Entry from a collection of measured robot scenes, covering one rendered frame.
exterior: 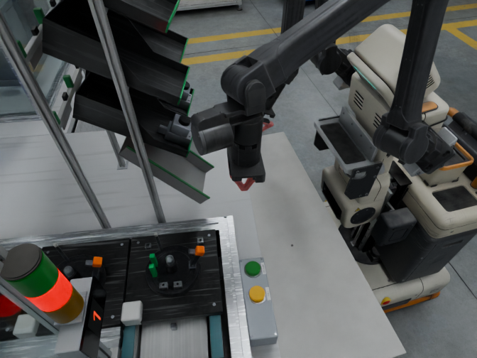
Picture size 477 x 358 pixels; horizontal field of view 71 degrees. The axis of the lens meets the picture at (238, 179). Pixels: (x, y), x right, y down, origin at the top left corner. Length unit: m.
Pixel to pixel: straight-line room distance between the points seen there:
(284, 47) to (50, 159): 1.14
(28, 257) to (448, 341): 1.96
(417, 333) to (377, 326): 1.04
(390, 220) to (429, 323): 0.87
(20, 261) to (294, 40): 0.50
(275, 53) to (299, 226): 0.69
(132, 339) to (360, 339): 0.58
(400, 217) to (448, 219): 0.15
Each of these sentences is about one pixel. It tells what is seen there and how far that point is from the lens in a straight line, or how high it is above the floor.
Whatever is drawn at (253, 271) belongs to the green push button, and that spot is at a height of 0.97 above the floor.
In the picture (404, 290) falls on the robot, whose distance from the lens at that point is 1.83.
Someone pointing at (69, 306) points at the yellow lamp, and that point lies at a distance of 0.58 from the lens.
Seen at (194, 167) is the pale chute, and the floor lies 1.02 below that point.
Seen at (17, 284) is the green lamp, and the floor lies 1.40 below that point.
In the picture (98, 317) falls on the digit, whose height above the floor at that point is 1.19.
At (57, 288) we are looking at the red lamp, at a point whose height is 1.35.
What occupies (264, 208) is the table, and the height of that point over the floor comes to 0.86.
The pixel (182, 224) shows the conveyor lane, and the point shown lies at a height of 0.96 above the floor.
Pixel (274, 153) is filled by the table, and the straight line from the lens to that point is 1.35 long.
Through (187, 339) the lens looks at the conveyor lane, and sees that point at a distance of 0.92.
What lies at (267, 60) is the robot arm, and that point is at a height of 1.52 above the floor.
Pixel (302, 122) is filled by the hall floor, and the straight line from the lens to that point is 2.91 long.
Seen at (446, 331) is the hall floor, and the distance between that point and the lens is 2.15.
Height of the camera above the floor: 1.79
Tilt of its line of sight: 48 degrees down
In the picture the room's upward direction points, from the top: straight up
